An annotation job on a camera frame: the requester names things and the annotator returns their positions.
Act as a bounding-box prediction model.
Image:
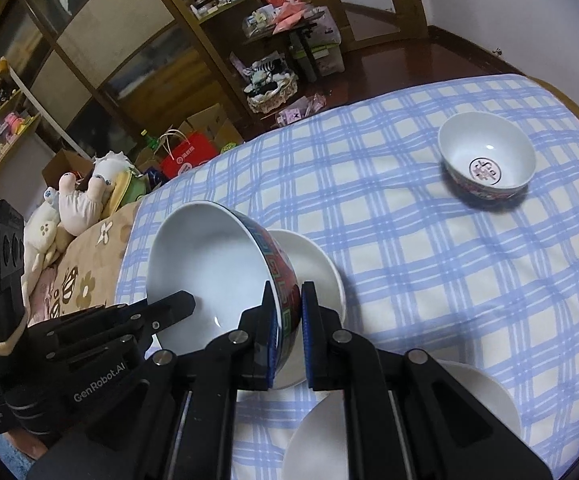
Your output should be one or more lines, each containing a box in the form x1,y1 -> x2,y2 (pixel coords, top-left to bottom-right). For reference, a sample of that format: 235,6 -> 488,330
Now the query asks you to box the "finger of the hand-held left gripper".
29,290 -> 196,347
46,334 -> 157,369

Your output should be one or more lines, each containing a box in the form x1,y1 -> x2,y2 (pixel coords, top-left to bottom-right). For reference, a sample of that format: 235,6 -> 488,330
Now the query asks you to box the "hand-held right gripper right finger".
300,281 -> 553,480

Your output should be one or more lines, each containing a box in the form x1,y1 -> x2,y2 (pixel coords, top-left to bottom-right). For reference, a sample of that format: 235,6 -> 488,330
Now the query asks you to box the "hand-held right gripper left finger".
26,280 -> 282,480

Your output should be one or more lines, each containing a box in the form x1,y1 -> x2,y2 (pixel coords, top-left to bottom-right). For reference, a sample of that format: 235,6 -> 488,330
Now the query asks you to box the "red bowl plain inside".
146,201 -> 303,391

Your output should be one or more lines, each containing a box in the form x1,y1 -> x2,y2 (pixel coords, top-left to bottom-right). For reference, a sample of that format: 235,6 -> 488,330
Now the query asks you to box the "white bowl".
266,229 -> 346,391

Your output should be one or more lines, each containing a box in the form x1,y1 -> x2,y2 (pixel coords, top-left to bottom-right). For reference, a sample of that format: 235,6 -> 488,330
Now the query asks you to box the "large cherry plate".
282,359 -> 524,480

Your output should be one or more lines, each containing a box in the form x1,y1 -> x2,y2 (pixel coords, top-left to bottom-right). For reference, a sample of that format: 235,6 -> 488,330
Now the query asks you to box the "red bowl with seal mark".
438,111 -> 537,201

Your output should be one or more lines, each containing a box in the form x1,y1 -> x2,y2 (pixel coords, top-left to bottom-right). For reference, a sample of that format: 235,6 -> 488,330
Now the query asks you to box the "pink plush toy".
59,172 -> 115,236

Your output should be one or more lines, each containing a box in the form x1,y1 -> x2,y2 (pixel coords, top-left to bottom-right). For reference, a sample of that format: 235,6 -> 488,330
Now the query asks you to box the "open cardboard box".
42,149 -> 95,188

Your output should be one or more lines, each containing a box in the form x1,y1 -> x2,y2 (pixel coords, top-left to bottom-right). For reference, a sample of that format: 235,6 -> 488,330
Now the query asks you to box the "green plush toy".
106,170 -> 147,213

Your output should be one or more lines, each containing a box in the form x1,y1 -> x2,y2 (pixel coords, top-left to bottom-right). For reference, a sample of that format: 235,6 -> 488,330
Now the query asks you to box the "blue plaid cloth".
114,74 -> 579,480

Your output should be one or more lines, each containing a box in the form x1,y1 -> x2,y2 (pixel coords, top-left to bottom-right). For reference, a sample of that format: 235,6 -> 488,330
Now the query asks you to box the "red paper bag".
156,130 -> 220,181

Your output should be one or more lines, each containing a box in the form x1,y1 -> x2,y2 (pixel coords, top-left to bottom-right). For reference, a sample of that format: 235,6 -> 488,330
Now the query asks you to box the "white-haired doll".
92,152 -> 135,181

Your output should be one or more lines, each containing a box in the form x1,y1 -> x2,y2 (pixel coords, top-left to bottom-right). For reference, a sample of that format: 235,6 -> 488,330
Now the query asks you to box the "closed cardboard box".
186,102 -> 245,148

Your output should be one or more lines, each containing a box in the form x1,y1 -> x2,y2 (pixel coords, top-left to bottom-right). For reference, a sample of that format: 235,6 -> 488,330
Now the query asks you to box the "pink patterned packet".
274,92 -> 325,126

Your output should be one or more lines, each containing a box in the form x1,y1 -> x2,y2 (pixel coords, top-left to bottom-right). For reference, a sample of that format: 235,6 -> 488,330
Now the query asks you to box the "wicker basket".
244,60 -> 300,113

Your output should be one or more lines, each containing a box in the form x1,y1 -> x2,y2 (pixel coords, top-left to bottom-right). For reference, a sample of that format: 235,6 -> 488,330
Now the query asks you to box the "wooden wardrobe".
0,0 -> 250,161

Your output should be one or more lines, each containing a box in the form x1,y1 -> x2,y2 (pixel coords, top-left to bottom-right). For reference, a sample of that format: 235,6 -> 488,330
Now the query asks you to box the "wooden corner shelf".
134,0 -> 330,121

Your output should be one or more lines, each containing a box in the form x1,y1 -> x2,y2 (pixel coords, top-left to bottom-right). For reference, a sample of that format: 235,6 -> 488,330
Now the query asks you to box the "small side table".
242,2 -> 330,81

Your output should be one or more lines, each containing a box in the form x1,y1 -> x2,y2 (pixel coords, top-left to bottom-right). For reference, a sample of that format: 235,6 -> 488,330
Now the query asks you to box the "clear plastic storage box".
289,7 -> 345,78

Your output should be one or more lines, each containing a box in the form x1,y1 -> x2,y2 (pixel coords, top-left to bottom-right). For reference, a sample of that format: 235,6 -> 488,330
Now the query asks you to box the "pink plastic bag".
272,2 -> 310,31

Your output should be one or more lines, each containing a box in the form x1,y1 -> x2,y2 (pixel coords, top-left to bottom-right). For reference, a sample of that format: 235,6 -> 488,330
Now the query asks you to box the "wooden door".
319,0 -> 427,53

